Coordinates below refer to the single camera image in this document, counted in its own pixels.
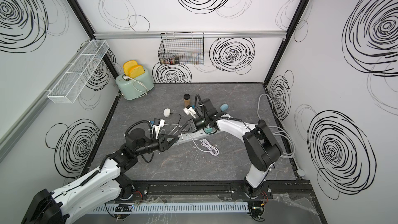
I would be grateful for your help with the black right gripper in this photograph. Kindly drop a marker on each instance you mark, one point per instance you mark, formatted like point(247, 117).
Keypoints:
point(193, 124)

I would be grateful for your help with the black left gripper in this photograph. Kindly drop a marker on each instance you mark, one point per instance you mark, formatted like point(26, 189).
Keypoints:
point(162, 141)

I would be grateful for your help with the white power strip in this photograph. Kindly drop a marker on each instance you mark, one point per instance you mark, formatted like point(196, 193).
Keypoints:
point(187, 137)

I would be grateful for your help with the white round earbud case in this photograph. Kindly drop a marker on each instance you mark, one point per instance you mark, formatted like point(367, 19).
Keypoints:
point(167, 112)

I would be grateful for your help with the light blue earbud case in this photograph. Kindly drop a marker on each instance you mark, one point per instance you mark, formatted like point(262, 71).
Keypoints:
point(224, 107)

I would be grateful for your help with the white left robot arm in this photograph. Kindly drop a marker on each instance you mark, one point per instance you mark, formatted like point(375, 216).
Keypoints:
point(105, 183)

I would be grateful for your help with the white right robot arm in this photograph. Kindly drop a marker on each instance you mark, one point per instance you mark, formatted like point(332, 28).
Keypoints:
point(262, 148)

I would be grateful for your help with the brown spice bottle black lid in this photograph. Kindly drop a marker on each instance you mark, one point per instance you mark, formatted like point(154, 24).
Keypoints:
point(187, 99)

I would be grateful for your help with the mint green toaster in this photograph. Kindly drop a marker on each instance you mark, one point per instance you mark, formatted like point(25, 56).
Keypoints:
point(134, 88)

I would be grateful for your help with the front yellow toast slice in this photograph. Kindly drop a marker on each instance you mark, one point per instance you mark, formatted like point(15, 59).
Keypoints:
point(136, 71)

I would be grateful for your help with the yellow toast slice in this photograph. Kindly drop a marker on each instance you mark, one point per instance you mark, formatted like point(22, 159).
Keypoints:
point(136, 71)
point(128, 65)

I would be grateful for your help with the rear yellow toast slice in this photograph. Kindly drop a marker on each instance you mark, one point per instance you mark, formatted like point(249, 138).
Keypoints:
point(128, 65)

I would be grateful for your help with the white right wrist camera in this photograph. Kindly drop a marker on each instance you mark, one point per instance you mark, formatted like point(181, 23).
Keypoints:
point(190, 109)

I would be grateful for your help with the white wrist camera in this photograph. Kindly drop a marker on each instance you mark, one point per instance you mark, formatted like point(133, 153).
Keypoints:
point(158, 124)
point(190, 109)

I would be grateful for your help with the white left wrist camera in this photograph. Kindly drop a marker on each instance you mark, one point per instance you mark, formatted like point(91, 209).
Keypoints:
point(158, 124)

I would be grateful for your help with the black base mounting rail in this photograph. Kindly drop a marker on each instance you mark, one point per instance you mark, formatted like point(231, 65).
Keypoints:
point(234, 189)

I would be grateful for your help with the black wire wall basket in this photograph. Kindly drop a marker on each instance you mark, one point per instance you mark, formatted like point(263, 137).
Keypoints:
point(182, 48)

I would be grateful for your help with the white slotted cable duct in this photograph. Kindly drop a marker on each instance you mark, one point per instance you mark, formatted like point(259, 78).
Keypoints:
point(172, 208)

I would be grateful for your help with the white wire wall shelf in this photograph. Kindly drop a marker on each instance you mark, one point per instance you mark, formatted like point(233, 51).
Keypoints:
point(87, 70)

